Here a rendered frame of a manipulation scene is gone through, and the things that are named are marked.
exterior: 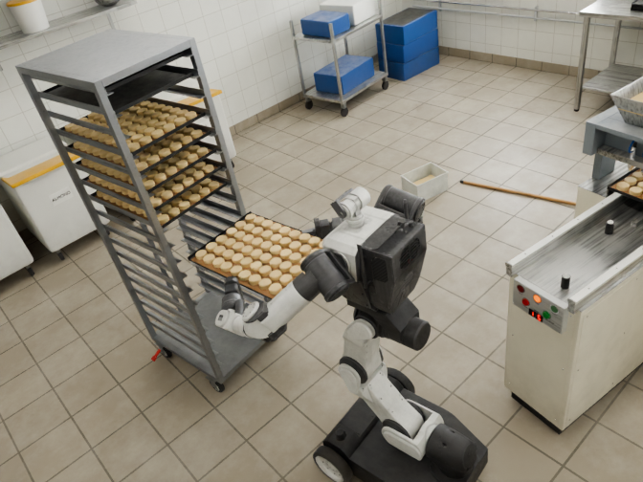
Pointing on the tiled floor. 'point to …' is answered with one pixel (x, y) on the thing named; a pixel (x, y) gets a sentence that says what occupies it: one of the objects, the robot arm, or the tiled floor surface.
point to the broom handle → (519, 192)
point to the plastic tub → (425, 181)
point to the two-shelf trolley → (338, 64)
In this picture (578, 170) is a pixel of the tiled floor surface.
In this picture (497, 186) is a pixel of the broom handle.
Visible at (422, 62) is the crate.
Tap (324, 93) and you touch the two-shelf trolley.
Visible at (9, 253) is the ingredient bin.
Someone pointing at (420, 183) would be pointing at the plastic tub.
